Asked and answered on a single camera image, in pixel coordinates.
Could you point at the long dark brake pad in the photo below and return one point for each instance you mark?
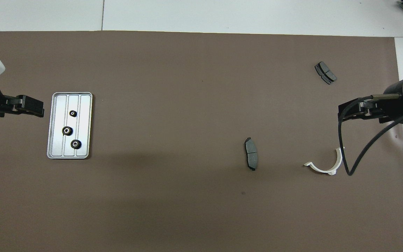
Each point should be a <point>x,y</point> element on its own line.
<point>251,154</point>

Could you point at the brown paper mat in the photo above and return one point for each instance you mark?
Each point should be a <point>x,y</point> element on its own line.
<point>170,87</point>

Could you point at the short dark brake pad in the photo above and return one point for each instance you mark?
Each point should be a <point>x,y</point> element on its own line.
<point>325,72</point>

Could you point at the small black bearing gear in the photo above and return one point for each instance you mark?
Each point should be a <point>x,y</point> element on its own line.
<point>72,113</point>

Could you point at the white semicircular plastic clamp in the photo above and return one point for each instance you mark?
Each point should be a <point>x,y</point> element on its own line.
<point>327,170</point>

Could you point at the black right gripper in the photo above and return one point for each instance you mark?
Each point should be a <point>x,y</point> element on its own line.
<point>394,108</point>

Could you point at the silver metal tray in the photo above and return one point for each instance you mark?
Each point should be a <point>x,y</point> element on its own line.
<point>58,140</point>

